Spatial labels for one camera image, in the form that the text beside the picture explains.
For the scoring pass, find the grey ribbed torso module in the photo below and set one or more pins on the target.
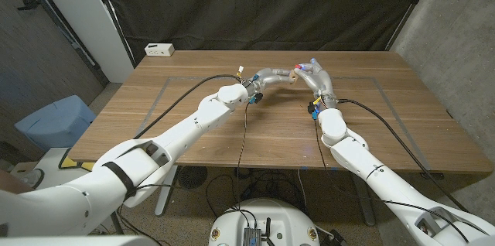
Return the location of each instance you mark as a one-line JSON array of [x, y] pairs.
[[251, 236]]

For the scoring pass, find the grey table leg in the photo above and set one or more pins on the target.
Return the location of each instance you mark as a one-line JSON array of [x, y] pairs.
[[363, 203]]

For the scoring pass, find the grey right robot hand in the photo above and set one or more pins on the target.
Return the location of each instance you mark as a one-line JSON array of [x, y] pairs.
[[319, 81]]

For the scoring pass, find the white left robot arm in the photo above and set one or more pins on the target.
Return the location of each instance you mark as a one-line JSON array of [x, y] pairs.
[[154, 153]]

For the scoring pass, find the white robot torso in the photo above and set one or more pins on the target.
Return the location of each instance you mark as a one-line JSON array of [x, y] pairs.
[[278, 219]]

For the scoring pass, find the blue plastic bin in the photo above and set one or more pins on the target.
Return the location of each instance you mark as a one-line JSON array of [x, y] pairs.
[[58, 122]]

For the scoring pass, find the white table leg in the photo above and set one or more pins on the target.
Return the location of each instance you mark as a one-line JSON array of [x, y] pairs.
[[166, 199]]

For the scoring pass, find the black backdrop curtain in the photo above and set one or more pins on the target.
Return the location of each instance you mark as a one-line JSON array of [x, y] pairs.
[[263, 6]]

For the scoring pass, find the white pillar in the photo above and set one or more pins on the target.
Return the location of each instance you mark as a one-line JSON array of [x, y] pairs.
[[85, 18]]

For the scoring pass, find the yellow floor object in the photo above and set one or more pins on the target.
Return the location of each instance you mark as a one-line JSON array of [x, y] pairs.
[[71, 162]]

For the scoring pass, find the black backdrop stand pole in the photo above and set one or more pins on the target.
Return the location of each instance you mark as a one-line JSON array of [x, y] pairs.
[[410, 6], [112, 14]]

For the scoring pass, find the wooden block with holes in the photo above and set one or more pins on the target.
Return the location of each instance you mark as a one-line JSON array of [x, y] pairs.
[[294, 78]]

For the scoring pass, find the dark grey door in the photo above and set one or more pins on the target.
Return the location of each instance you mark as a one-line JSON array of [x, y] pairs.
[[38, 52]]

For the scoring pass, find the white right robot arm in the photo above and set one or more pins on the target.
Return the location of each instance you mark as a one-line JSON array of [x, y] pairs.
[[367, 165]]

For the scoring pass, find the person's bare leg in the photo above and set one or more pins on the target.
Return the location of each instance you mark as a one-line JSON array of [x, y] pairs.
[[11, 184]]

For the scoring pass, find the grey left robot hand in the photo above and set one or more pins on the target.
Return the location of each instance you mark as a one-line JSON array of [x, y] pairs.
[[268, 79]]

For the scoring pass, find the black floor fan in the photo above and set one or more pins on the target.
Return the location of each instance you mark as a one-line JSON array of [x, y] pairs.
[[191, 176]]

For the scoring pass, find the white power strip box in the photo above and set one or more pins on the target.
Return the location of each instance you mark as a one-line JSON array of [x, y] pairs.
[[159, 49]]

